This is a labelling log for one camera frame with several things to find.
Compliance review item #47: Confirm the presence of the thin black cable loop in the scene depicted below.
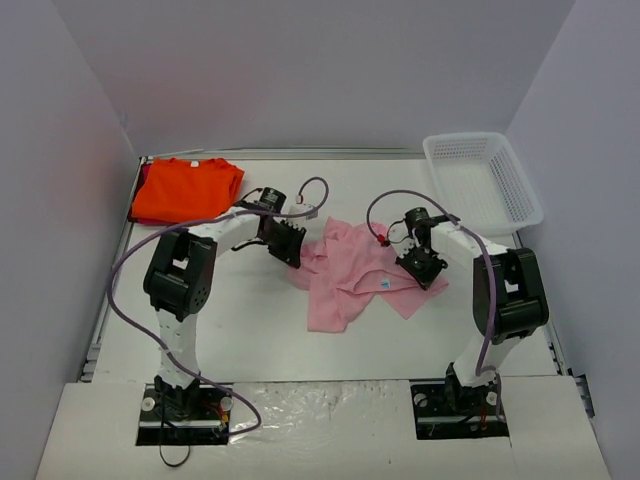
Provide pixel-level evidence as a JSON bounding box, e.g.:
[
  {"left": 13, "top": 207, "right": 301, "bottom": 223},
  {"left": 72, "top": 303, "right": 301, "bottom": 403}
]
[{"left": 158, "top": 399, "right": 193, "bottom": 469}]

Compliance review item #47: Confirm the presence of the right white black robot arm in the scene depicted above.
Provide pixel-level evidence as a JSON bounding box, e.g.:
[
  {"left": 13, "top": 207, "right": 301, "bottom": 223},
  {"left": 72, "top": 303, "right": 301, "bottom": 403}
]
[{"left": 388, "top": 207, "right": 549, "bottom": 413}]

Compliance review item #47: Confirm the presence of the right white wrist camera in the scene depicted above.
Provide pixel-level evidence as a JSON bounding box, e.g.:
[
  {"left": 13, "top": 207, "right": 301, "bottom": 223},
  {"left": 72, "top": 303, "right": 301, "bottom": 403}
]
[{"left": 387, "top": 221, "right": 415, "bottom": 258}]

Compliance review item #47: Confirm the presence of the folded orange t shirt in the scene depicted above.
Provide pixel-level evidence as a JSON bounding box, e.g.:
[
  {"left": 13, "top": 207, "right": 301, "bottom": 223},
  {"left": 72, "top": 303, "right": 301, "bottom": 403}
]
[{"left": 131, "top": 158, "right": 245, "bottom": 225}]

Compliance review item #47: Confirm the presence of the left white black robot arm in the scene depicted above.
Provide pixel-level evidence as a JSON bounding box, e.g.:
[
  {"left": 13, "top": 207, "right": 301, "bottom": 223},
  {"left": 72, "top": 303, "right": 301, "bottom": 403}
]
[{"left": 143, "top": 187, "right": 306, "bottom": 418}]

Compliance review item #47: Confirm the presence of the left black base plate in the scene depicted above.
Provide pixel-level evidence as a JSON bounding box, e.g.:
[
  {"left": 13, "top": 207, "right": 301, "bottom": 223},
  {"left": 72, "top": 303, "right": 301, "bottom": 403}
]
[{"left": 136, "top": 384, "right": 234, "bottom": 446}]

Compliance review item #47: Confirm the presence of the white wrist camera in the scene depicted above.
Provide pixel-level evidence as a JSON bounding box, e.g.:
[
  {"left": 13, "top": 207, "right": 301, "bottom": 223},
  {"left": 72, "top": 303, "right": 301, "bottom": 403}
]
[
  {"left": 387, "top": 221, "right": 415, "bottom": 258},
  {"left": 287, "top": 203, "right": 318, "bottom": 221}
]

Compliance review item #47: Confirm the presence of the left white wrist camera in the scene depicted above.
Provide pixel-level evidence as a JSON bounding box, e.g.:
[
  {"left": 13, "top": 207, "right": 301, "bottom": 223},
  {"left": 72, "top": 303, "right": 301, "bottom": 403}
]
[{"left": 287, "top": 203, "right": 318, "bottom": 221}]

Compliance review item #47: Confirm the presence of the white plastic basket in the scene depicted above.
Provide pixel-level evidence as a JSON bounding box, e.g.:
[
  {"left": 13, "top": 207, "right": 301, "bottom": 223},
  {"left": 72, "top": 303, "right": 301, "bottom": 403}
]
[{"left": 423, "top": 132, "right": 544, "bottom": 237}]

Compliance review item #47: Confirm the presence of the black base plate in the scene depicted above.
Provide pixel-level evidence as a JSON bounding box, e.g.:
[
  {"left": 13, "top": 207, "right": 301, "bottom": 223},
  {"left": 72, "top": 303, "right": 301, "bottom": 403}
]
[
  {"left": 410, "top": 380, "right": 509, "bottom": 441},
  {"left": 136, "top": 384, "right": 234, "bottom": 446}
]

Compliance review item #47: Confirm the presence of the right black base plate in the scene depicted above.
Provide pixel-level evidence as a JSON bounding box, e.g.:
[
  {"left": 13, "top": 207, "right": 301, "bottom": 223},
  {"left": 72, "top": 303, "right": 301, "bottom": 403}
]
[{"left": 410, "top": 380, "right": 509, "bottom": 441}]

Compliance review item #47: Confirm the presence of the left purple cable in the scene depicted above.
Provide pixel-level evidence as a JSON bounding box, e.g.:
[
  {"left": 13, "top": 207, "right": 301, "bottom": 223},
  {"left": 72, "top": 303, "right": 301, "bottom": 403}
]
[{"left": 107, "top": 176, "right": 331, "bottom": 435}]

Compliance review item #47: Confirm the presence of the pink t shirt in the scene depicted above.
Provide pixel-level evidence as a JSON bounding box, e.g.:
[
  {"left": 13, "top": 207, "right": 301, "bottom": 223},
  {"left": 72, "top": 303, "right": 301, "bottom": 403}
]
[{"left": 288, "top": 218, "right": 448, "bottom": 333}]

